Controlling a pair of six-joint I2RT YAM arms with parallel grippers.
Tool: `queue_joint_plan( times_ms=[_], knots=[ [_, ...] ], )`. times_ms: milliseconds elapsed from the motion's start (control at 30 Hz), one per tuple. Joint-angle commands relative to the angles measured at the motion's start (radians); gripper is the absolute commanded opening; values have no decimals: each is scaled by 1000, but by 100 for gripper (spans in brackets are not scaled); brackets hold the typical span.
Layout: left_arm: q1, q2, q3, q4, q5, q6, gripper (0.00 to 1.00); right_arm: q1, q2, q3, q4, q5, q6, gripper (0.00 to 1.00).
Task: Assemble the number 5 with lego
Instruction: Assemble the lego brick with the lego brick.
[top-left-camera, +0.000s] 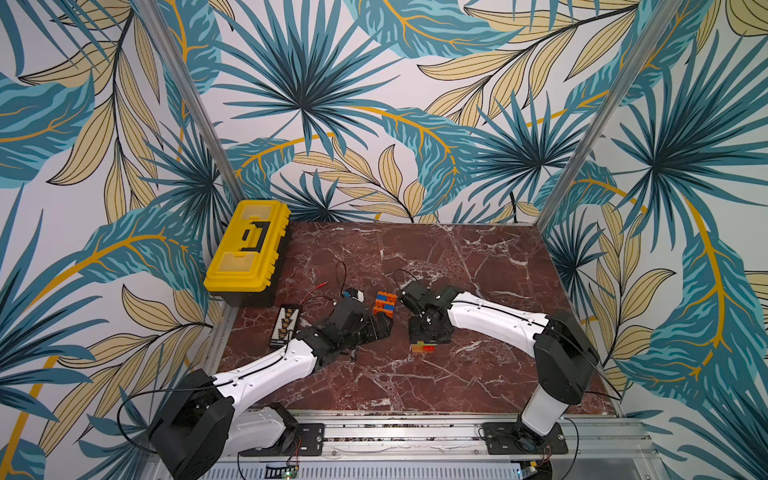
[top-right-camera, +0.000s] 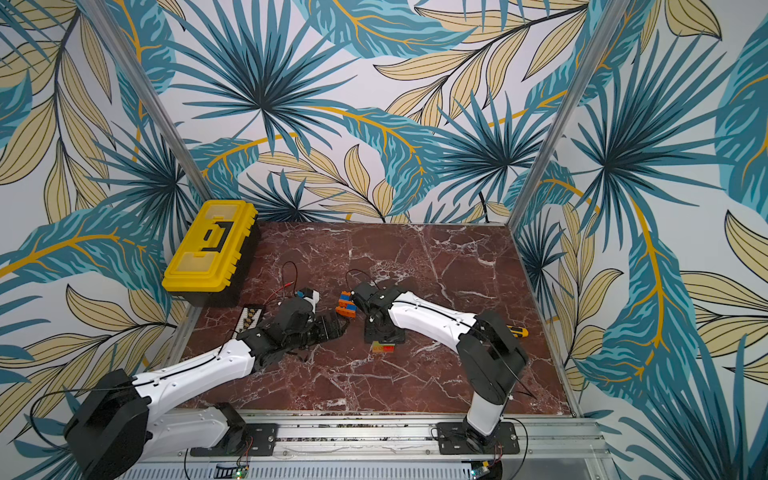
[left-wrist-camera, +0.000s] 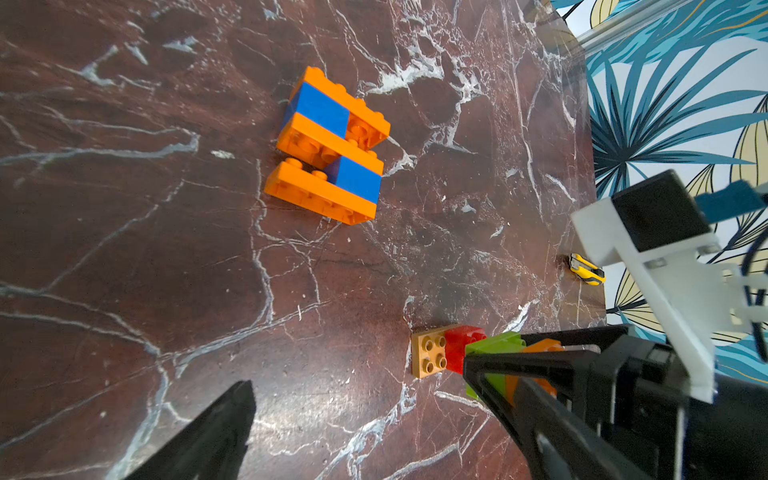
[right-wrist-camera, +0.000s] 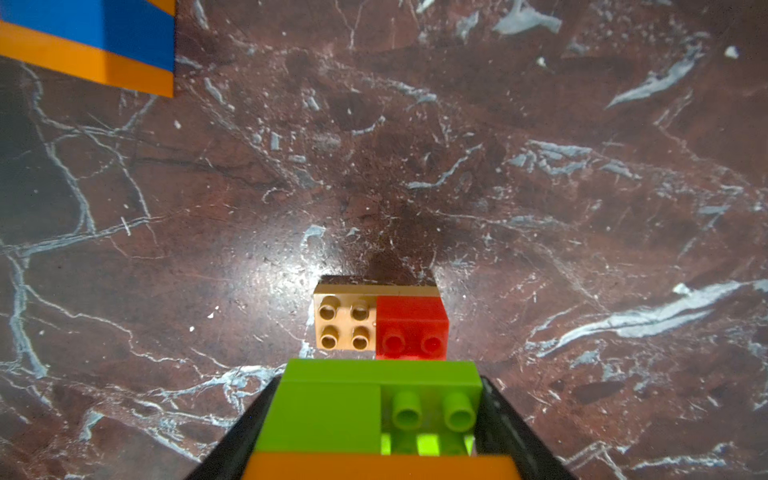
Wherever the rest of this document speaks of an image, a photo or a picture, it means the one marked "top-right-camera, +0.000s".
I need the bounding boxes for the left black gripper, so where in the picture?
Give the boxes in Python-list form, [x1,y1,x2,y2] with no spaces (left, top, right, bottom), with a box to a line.
[285,310,351,352]

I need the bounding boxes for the red banana plug cable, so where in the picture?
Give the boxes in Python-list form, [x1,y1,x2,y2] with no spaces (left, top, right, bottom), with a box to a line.
[263,280,296,304]

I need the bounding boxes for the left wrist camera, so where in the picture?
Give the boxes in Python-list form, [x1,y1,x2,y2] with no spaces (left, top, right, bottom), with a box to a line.
[296,288,320,313]

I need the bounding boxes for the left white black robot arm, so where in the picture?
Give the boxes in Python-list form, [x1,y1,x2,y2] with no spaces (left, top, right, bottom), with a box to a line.
[64,295,349,479]

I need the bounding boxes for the right aluminium corner post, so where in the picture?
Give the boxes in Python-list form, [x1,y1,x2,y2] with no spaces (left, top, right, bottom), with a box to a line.
[507,0,628,235]

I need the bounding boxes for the left aluminium corner post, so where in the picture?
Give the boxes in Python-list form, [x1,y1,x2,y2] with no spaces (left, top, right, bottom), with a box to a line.
[82,0,212,202]

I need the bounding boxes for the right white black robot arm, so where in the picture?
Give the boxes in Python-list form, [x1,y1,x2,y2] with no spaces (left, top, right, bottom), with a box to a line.
[351,283,528,440]

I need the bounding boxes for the yellow black toolbox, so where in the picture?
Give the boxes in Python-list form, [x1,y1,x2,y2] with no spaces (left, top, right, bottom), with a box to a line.
[162,200,261,308]

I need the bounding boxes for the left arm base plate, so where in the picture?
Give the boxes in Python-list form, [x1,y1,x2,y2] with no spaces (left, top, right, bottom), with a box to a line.
[191,423,278,458]

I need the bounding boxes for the yellow utility knife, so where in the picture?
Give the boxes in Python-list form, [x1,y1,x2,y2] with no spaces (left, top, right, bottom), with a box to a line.
[508,326,529,338]

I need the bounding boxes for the aluminium corner post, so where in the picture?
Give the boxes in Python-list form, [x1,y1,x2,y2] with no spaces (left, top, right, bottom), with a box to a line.
[507,0,628,235]
[82,0,212,202]

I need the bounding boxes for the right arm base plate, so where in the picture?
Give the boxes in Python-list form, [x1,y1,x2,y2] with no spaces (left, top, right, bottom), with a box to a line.
[433,421,521,455]

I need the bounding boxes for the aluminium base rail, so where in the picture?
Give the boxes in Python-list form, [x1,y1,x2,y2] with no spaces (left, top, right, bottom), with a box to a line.
[116,410,619,479]

